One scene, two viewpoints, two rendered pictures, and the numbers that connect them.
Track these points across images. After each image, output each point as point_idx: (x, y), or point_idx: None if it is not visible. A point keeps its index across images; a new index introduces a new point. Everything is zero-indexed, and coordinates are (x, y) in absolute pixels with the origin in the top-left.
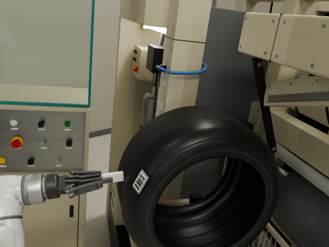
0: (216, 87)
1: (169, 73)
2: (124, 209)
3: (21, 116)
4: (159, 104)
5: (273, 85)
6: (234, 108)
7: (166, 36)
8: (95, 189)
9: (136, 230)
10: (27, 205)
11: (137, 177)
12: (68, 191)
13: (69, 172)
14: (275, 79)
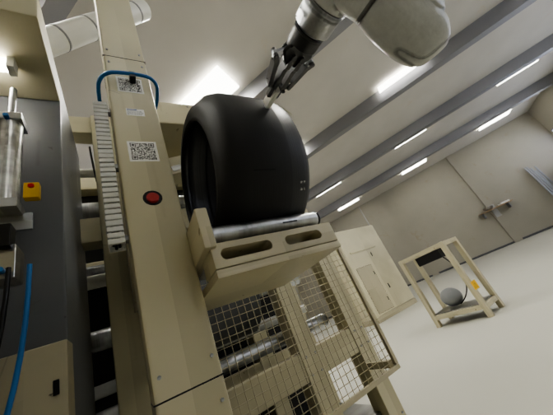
0: (68, 174)
1: (148, 85)
2: (294, 126)
3: None
4: (130, 112)
5: (172, 159)
6: (76, 216)
7: (109, 55)
8: (293, 86)
9: (304, 147)
10: (341, 19)
11: (279, 105)
12: (311, 58)
13: (275, 48)
14: (118, 186)
